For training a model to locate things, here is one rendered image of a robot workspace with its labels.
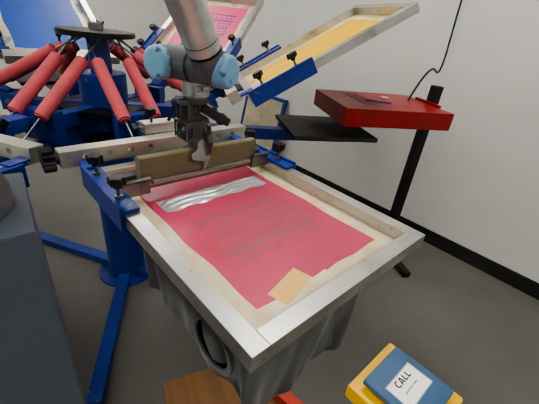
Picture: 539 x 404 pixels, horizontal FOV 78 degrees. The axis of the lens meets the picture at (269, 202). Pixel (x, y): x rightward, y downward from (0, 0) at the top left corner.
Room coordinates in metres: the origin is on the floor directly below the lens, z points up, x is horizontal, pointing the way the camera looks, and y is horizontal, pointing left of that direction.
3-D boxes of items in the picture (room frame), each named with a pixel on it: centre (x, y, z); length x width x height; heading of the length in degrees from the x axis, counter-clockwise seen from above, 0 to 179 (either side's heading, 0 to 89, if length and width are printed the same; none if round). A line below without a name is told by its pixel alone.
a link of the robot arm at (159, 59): (0.84, 0.26, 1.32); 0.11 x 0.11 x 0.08; 65
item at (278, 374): (0.60, -0.14, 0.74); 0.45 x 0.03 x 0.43; 135
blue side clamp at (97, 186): (0.78, 0.44, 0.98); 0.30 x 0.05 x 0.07; 45
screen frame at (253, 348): (0.81, 0.07, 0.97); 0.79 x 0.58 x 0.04; 45
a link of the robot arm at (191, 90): (0.94, 0.24, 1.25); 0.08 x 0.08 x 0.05
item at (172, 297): (0.64, 0.16, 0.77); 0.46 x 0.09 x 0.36; 45
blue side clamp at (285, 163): (1.17, 0.05, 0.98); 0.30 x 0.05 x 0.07; 45
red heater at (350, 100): (1.92, -0.55, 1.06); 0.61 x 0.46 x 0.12; 105
